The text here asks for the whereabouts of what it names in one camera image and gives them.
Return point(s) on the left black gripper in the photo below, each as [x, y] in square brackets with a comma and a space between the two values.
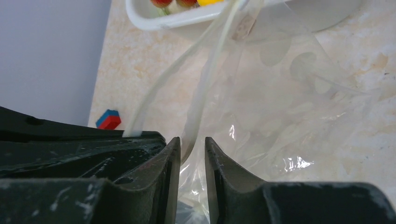
[38, 148]

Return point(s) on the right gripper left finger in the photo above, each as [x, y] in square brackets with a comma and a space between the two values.
[133, 181]

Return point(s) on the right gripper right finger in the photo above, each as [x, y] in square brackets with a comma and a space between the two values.
[236, 196]

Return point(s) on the clear zip top bag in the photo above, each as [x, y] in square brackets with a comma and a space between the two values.
[259, 83]

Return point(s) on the red blue block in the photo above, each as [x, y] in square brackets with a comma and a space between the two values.
[110, 120]

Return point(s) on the white plastic fruit basket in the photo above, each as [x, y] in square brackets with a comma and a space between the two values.
[317, 14]

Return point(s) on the yellow lemon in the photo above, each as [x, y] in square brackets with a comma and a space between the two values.
[203, 3]

